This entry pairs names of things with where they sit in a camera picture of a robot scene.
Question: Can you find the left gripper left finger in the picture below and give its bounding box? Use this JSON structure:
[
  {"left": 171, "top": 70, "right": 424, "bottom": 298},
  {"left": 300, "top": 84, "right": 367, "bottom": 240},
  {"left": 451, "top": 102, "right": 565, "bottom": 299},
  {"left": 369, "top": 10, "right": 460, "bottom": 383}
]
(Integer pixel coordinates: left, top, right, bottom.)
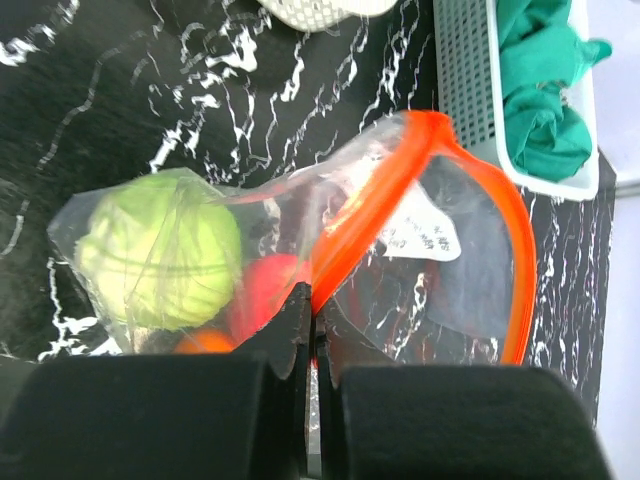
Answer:
[{"left": 219, "top": 283, "right": 312, "bottom": 479}]

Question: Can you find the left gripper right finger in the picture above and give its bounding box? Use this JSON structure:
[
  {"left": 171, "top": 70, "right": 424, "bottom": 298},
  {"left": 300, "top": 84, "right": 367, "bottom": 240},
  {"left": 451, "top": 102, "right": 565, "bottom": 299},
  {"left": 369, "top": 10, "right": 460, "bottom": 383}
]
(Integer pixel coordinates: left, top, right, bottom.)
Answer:
[{"left": 314, "top": 299, "right": 394, "bottom": 479}]

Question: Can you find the clear zip top bag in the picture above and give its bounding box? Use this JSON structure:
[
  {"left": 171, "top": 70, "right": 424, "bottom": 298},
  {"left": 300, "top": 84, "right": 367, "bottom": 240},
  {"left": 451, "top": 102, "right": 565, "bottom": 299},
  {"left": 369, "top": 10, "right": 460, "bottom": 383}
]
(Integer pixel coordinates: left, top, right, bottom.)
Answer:
[{"left": 48, "top": 111, "right": 537, "bottom": 365}]

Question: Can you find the red fake peach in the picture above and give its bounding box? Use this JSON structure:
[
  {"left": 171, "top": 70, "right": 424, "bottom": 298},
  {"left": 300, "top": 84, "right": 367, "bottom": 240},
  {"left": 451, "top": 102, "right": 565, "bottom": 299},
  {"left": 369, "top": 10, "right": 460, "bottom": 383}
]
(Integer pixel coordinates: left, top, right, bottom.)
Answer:
[{"left": 227, "top": 254, "right": 311, "bottom": 344}]

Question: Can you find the orange fake fruit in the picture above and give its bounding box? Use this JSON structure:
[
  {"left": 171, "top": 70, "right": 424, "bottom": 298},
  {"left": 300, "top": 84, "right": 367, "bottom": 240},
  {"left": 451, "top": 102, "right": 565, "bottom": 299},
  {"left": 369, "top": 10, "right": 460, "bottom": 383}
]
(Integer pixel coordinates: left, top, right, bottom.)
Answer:
[{"left": 174, "top": 328, "right": 236, "bottom": 354}]

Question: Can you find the pale green fake cabbage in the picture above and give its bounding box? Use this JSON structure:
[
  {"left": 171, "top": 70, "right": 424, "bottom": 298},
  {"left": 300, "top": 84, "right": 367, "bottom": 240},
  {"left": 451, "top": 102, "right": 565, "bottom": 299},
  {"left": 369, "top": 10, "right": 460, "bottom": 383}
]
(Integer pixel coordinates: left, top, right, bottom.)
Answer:
[{"left": 74, "top": 168, "right": 242, "bottom": 331}]

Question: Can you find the grey folded towel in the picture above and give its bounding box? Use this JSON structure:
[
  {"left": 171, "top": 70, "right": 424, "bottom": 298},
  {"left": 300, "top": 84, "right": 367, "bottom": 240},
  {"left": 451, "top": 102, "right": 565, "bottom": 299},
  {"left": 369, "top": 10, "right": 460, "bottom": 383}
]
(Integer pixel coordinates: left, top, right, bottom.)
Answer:
[{"left": 427, "top": 210, "right": 513, "bottom": 338}]

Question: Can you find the white oval perforated basket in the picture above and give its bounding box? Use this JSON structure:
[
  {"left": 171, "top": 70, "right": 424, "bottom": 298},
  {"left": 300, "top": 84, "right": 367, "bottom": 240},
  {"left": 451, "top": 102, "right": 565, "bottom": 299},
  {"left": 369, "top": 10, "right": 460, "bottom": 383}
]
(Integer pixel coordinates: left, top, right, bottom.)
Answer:
[{"left": 258, "top": 0, "right": 397, "bottom": 33}]

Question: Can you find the white rectangular plastic basket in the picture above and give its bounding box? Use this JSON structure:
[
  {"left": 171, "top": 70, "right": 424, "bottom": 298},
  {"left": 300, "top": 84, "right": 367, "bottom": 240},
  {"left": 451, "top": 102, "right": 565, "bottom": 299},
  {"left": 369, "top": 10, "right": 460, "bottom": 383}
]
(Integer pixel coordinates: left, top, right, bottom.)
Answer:
[{"left": 433, "top": 1, "right": 599, "bottom": 202}]

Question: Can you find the green cloth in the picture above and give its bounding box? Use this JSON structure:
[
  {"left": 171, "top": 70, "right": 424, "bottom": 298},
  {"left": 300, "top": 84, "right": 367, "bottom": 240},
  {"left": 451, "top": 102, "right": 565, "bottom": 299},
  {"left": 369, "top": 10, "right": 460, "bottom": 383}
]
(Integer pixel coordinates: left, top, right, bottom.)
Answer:
[{"left": 496, "top": 1, "right": 613, "bottom": 183}]

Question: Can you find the black marble pattern mat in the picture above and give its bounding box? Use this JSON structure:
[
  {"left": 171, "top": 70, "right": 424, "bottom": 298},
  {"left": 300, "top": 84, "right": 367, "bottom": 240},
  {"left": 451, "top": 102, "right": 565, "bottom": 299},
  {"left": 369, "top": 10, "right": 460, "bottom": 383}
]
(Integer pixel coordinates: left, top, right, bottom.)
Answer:
[{"left": 0, "top": 0, "right": 617, "bottom": 431}]

